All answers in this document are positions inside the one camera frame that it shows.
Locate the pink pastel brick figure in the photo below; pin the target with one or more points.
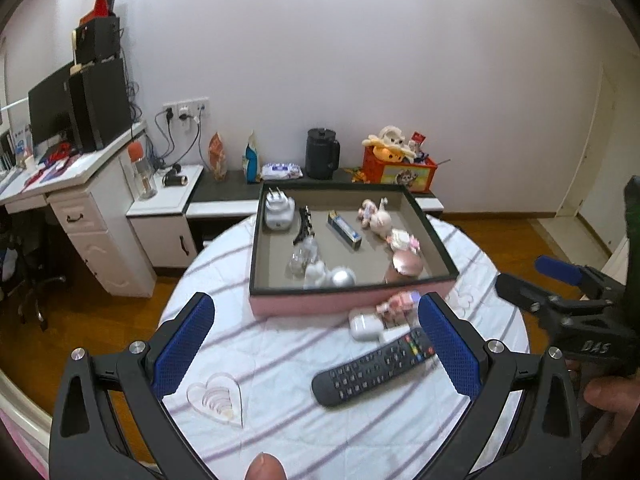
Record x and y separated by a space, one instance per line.
395 310

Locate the black white tv stand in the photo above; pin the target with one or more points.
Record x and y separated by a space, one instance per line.
214 206

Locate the white rabbit figurine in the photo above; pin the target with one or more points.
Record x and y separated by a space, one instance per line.
318 275

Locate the black hair clip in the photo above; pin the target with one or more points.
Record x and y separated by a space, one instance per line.
305 228

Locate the pink black storage box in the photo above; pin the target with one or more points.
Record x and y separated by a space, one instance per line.
275 292

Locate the wall power outlet strip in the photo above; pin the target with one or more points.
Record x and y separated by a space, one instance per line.
198 108

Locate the black tv remote control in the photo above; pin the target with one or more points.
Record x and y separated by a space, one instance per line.
339 385

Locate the white desk with drawers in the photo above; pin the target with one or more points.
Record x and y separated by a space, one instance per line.
90 200

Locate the water bottle orange cap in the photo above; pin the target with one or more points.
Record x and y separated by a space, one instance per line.
142 169

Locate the white earbuds case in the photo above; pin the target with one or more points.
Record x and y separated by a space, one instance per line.
365 325

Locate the white low side cabinet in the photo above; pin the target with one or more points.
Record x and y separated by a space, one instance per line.
160 222

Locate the black cylindrical appliance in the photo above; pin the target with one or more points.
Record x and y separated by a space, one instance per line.
322 155

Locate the red toy crate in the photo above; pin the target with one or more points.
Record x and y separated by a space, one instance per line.
416 177

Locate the yellow white plush toys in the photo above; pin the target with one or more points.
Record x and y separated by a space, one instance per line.
389 145

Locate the pink pig figurine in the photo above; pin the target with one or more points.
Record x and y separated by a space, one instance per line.
375 217

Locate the clear heart acrylic piece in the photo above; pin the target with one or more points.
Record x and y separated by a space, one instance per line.
305 253

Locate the small toothpaste box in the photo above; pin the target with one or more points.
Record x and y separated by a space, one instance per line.
344 230

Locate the wet wipes pack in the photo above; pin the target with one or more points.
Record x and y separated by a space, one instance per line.
281 171

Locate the black computer tower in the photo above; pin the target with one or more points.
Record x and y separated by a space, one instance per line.
99 106

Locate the black speaker box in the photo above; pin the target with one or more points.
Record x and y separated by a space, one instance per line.
97 40

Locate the blue white snack bag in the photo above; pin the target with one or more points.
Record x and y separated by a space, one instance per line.
251 161

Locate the person right hand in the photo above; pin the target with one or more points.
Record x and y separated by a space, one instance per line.
618 396

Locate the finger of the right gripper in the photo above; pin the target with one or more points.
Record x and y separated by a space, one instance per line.
586 278
553 312

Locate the clear heart acrylic coaster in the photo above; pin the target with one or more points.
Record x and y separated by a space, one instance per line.
219 399

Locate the white pink brick figure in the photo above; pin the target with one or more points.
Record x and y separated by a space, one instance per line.
402 241

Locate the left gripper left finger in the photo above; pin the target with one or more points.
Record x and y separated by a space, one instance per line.
86 440

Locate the orange snack bag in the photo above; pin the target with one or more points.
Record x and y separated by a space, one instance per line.
217 157

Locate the black computer monitor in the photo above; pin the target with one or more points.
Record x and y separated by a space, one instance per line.
49 106

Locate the white striped quilted tablecloth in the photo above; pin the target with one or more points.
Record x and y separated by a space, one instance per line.
304 390

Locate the rose gold round tin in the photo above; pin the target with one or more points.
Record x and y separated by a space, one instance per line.
405 266

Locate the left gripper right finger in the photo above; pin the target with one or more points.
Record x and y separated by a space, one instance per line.
543 439

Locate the white phone charger block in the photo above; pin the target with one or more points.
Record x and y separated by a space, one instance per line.
393 333

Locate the black office chair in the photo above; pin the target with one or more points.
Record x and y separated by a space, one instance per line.
34 258

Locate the person left hand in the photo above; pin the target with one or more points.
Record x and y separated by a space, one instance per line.
265 467

